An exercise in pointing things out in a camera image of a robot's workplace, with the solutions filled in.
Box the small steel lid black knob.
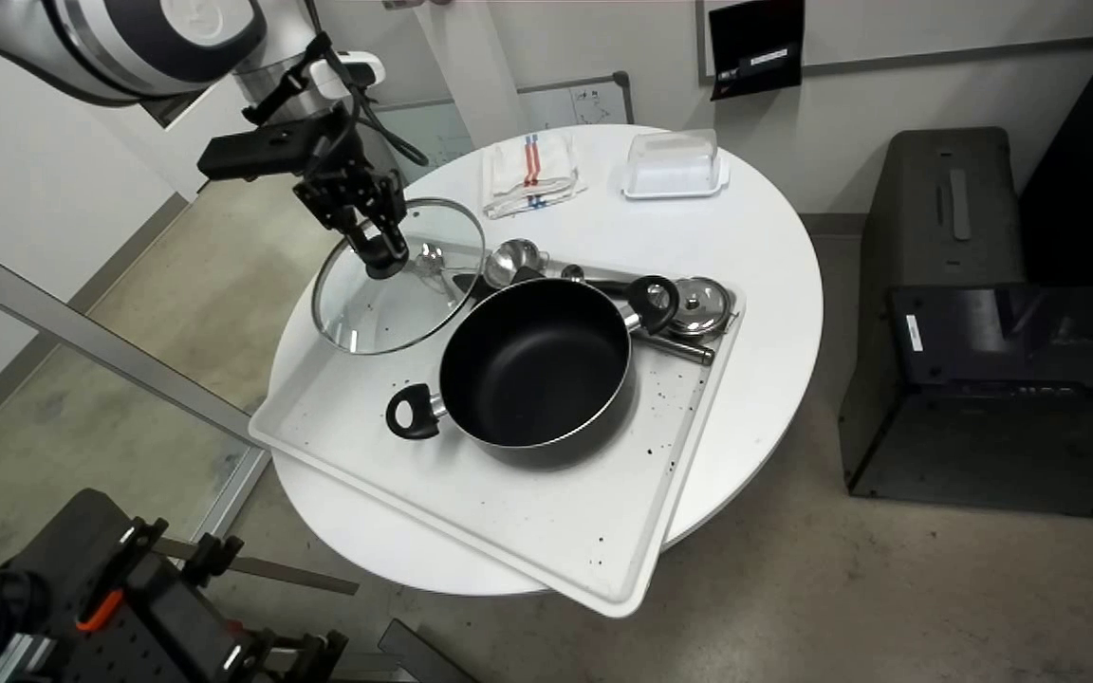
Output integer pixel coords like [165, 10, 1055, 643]
[668, 272, 740, 340]

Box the steel utensil handle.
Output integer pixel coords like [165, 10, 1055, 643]
[630, 325, 716, 367]

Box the small whiteboard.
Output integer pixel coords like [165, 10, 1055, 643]
[513, 70, 638, 136]

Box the white plastic tray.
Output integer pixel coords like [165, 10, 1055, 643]
[246, 230, 747, 622]

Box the glass lid with black knob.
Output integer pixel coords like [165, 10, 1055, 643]
[308, 192, 494, 359]

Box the steel spoon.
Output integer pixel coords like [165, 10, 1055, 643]
[408, 238, 462, 309]

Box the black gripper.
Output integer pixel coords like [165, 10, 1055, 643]
[290, 103, 414, 272]

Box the black nonstick pot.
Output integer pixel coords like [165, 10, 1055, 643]
[384, 272, 682, 456]

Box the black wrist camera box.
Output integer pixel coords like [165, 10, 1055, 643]
[193, 122, 350, 186]

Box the black cabinet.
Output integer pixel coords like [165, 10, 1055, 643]
[834, 125, 1093, 519]

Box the black wall panel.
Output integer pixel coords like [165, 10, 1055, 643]
[705, 0, 808, 103]

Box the orange handled clamp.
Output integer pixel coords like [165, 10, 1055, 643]
[74, 585, 128, 638]

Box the black tool cart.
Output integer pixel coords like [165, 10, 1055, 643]
[0, 486, 350, 683]

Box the large dark equipment panel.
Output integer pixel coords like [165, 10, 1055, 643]
[1018, 31, 1093, 297]

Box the grey aluminium frame beam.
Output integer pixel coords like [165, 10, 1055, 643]
[0, 223, 274, 543]

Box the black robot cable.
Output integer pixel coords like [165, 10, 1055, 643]
[310, 26, 433, 170]

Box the frosted glass pane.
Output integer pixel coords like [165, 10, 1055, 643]
[374, 94, 479, 181]

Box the steel ladle cup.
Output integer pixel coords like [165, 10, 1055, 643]
[485, 237, 587, 291]

